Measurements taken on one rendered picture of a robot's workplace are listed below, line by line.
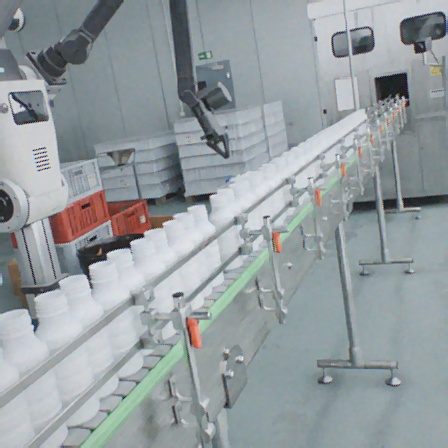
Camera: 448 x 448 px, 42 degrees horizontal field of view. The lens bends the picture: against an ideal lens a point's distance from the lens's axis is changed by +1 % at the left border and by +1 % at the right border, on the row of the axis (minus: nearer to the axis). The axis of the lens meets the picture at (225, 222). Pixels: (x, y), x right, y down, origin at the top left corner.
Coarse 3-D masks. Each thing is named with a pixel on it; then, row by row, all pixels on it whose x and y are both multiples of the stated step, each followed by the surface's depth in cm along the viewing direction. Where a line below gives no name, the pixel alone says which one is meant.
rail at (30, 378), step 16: (368, 112) 400; (336, 144) 240; (320, 176) 206; (272, 192) 150; (304, 192) 182; (288, 208) 163; (208, 240) 109; (192, 256) 102; (128, 304) 81; (112, 320) 77; (80, 336) 70; (64, 352) 67; (128, 352) 80; (48, 368) 65; (112, 368) 76; (16, 384) 60; (96, 384) 73; (0, 400) 58; (80, 400) 69; (64, 416) 67; (48, 432) 64
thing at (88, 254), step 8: (104, 240) 359; (112, 240) 360; (120, 240) 361; (128, 240) 360; (80, 248) 344; (88, 248) 351; (96, 248) 355; (104, 248) 359; (112, 248) 361; (120, 248) 362; (128, 248) 322; (80, 256) 326; (88, 256) 321; (96, 256) 319; (104, 256) 318; (80, 264) 333; (88, 264) 324; (88, 272) 327
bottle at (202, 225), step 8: (192, 208) 115; (200, 208) 113; (200, 216) 113; (200, 224) 113; (208, 224) 114; (200, 232) 112; (208, 232) 113; (216, 240) 115; (208, 248) 113; (216, 248) 114; (208, 256) 113; (216, 256) 114; (208, 264) 114; (216, 264) 115; (216, 280) 115
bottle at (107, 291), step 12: (96, 264) 83; (108, 264) 83; (96, 276) 80; (108, 276) 80; (96, 288) 81; (108, 288) 80; (120, 288) 81; (96, 300) 80; (108, 300) 80; (120, 300) 80; (132, 312) 83; (108, 324) 80; (120, 324) 81; (132, 324) 82; (120, 336) 81; (132, 336) 82; (120, 348) 81; (132, 360) 82; (120, 372) 82; (132, 372) 82
